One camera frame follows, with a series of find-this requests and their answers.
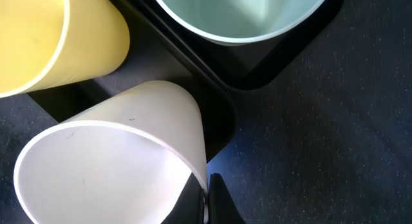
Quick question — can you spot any green cup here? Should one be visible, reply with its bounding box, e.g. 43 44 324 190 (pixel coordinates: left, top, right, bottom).
150 0 332 47

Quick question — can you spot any white cup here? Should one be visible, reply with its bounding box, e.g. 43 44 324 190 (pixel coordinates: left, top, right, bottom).
13 80 209 224

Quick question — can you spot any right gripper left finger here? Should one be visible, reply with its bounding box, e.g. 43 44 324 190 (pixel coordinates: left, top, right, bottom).
160 172 207 224

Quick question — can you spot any yellow cup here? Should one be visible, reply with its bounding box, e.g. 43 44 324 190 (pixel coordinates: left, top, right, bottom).
0 0 131 99

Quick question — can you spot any black tray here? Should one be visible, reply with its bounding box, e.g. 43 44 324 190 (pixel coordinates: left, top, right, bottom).
27 0 347 163

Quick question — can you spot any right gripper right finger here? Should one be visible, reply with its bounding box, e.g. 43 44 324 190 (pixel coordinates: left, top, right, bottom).
208 173 247 224

